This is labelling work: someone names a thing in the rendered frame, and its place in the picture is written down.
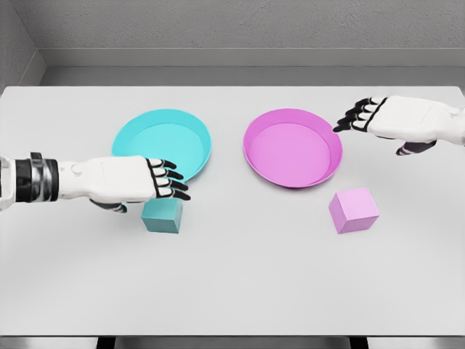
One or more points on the pink block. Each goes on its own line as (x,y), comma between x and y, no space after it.
(354,211)

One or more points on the cyan block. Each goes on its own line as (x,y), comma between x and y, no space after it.
(163,216)

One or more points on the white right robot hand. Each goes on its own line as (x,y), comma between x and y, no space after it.
(403,118)

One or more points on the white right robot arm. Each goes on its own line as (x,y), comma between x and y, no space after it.
(452,123)

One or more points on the cyan plate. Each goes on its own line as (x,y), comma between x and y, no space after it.
(170,136)

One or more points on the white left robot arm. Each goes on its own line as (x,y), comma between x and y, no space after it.
(43,180)

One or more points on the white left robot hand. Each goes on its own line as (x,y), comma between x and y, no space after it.
(123,180)

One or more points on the pink plate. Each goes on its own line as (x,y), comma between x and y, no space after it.
(290,149)

